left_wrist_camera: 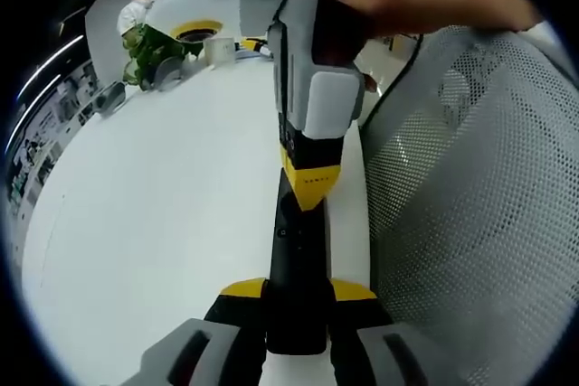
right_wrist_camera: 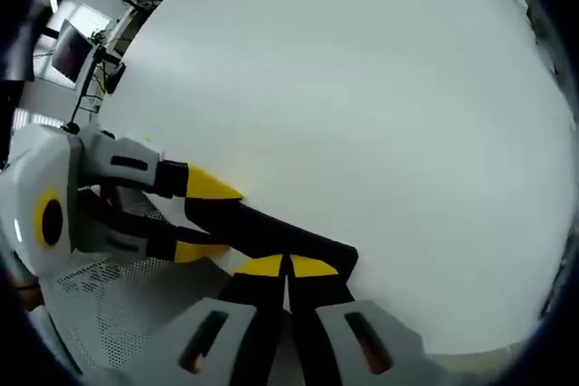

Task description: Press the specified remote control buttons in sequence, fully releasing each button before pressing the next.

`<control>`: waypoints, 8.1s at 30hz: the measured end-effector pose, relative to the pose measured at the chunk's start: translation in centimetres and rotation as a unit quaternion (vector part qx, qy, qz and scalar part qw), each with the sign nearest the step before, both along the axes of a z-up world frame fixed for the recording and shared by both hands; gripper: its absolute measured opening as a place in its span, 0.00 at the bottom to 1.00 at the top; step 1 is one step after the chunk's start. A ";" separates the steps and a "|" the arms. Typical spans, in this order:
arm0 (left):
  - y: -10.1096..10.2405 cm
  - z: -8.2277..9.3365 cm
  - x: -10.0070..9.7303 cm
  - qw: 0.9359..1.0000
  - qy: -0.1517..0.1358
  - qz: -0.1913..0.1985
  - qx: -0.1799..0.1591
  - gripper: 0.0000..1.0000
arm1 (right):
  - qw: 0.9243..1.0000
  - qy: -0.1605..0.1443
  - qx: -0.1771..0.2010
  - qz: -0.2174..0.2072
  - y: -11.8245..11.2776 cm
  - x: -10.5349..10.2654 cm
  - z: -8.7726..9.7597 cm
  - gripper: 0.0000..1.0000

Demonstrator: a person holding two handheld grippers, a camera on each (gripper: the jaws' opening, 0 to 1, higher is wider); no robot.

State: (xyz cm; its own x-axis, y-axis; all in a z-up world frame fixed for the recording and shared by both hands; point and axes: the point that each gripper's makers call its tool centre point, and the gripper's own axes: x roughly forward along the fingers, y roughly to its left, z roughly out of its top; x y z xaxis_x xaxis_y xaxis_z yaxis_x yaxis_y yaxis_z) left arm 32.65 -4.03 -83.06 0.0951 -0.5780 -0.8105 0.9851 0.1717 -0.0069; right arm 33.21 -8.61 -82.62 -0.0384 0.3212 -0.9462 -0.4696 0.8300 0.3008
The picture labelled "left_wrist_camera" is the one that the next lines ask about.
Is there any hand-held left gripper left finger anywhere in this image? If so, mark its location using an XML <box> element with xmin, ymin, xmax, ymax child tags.
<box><xmin>108</xmin><ymin>276</ymin><xmax>270</xmax><ymax>386</ymax></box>

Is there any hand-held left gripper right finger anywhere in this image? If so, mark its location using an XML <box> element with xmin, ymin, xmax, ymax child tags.
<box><xmin>327</xmin><ymin>277</ymin><xmax>450</xmax><ymax>386</ymax></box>

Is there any black remote control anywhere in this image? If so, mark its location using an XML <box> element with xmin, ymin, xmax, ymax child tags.
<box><xmin>265</xmin><ymin>167</ymin><xmax>333</xmax><ymax>356</ymax></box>

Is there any spare hand-held gripper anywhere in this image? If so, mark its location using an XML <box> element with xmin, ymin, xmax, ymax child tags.
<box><xmin>239</xmin><ymin>34</ymin><xmax>275</xmax><ymax>61</ymax></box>

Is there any clear glass jar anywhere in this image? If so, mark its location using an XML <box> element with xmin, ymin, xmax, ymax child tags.
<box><xmin>202</xmin><ymin>36</ymin><xmax>237</xmax><ymax>67</ymax></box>

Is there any green potted plant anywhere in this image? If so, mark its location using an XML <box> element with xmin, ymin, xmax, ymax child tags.
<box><xmin>121</xmin><ymin>23</ymin><xmax>203</xmax><ymax>89</ymax></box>

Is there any grey curved holder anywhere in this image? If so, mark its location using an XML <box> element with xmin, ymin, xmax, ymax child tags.
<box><xmin>91</xmin><ymin>80</ymin><xmax>127</xmax><ymax>119</ymax></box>
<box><xmin>153</xmin><ymin>57</ymin><xmax>183</xmax><ymax>92</ymax></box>

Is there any white square pillar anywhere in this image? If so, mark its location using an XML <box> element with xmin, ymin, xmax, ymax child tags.
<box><xmin>84</xmin><ymin>0</ymin><xmax>151</xmax><ymax>85</ymax></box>

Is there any grey mesh office chair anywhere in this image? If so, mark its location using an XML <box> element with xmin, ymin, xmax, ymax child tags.
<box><xmin>358</xmin><ymin>23</ymin><xmax>579</xmax><ymax>386</ymax></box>

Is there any long ceiling light strip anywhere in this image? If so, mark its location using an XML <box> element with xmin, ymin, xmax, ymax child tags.
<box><xmin>16</xmin><ymin>34</ymin><xmax>86</xmax><ymax>103</ymax></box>

